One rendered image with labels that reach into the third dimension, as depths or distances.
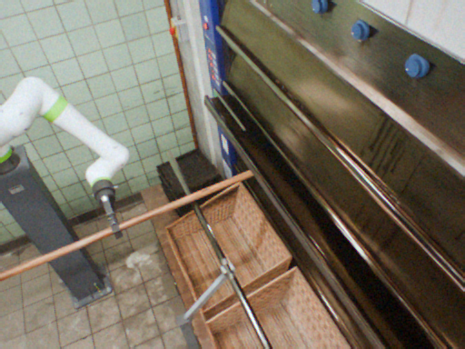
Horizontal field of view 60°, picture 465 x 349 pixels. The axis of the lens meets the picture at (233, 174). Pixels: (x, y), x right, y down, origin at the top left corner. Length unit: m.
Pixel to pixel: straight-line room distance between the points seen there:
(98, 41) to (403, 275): 2.08
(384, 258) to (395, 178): 0.28
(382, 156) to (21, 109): 1.26
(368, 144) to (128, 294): 2.23
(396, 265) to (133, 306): 2.06
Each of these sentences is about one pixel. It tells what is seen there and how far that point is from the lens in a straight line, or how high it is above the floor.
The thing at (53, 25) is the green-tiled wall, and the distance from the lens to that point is 2.56.
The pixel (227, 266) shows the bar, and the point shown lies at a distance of 1.54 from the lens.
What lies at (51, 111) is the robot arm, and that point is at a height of 1.55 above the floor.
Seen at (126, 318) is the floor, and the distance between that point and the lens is 2.89.
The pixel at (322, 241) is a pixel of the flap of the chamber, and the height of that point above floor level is 1.40.
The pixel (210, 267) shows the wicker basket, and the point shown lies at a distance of 2.23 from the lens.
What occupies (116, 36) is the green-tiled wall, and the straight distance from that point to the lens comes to 2.63.
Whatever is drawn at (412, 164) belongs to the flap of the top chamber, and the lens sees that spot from 0.98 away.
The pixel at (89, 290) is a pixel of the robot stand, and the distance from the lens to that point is 2.97.
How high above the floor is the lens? 2.49
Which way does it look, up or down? 46 degrees down
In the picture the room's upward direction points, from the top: 7 degrees counter-clockwise
